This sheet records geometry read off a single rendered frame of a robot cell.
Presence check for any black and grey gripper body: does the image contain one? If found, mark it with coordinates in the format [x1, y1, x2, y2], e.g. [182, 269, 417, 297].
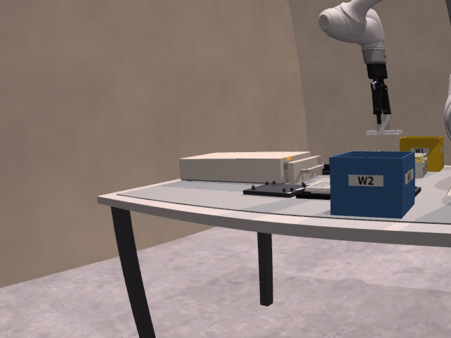
[366, 63, 388, 92]

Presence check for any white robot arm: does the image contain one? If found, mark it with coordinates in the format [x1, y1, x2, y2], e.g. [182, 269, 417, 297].
[319, 0, 451, 141]

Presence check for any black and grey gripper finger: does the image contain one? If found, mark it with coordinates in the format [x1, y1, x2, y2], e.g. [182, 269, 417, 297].
[382, 84, 391, 130]
[371, 81, 384, 134]

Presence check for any yellow open-top bin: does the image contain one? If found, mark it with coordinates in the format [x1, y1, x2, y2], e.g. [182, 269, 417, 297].
[400, 137, 444, 172]

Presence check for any black flat plate with pegs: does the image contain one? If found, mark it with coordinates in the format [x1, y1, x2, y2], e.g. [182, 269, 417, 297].
[243, 181, 310, 198]

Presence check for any blue waste bin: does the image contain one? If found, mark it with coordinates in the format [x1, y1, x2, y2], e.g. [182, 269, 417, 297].
[329, 151, 415, 219]

